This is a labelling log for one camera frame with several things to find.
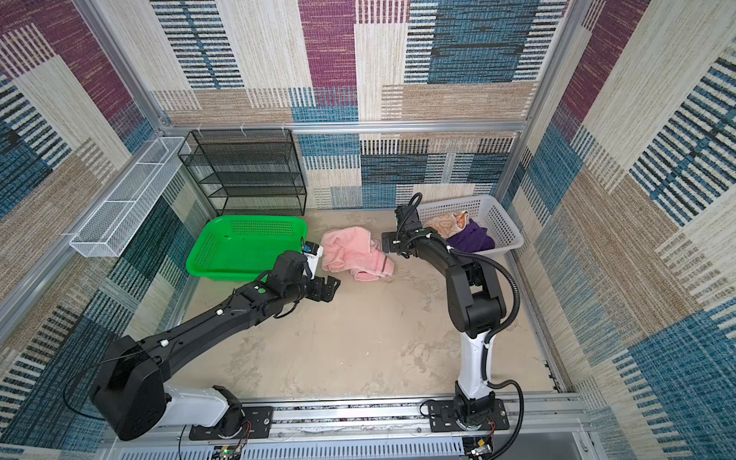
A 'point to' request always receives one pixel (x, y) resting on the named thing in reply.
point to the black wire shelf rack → (247, 172)
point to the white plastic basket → (485, 211)
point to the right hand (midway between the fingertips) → (398, 243)
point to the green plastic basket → (241, 248)
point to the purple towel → (471, 239)
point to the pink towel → (353, 249)
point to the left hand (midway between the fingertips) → (328, 274)
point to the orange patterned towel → (448, 224)
